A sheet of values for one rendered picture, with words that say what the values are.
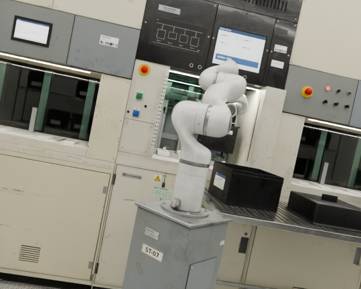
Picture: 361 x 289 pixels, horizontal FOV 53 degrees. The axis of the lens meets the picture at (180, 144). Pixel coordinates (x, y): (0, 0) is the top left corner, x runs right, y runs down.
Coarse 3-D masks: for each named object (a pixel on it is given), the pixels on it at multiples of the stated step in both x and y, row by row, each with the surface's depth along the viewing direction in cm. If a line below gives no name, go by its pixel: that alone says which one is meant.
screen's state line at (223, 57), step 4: (216, 56) 207; (220, 56) 208; (224, 56) 208; (228, 56) 208; (224, 60) 208; (236, 60) 209; (240, 60) 209; (244, 60) 209; (248, 60) 210; (240, 64) 209; (244, 64) 209; (248, 64) 210; (252, 64) 210; (256, 64) 210
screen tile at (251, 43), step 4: (244, 40) 208; (248, 40) 209; (252, 40) 209; (256, 40) 209; (244, 44) 209; (248, 44) 209; (252, 44) 209; (256, 44) 209; (256, 48) 210; (260, 48) 210; (240, 52) 209; (244, 52) 209; (248, 52) 209; (252, 52) 209; (256, 52) 210; (260, 52) 210; (244, 56) 209; (248, 56) 209; (252, 56) 210; (256, 56) 210
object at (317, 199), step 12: (300, 192) 192; (288, 204) 191; (300, 204) 178; (312, 204) 168; (324, 204) 165; (336, 204) 172; (348, 204) 182; (300, 216) 176; (312, 216) 166; (324, 216) 165; (336, 216) 166; (348, 216) 167; (360, 216) 168; (336, 228) 166; (348, 228) 167; (360, 228) 168
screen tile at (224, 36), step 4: (220, 36) 207; (224, 36) 207; (228, 36) 207; (232, 36) 208; (224, 40) 207; (228, 40) 207; (232, 40) 208; (236, 40) 208; (220, 44) 207; (236, 44) 208; (220, 48) 207; (224, 48) 208; (228, 48) 208; (232, 48) 208; (236, 48) 208; (224, 52) 208; (228, 52) 208; (232, 52) 208; (236, 52) 208
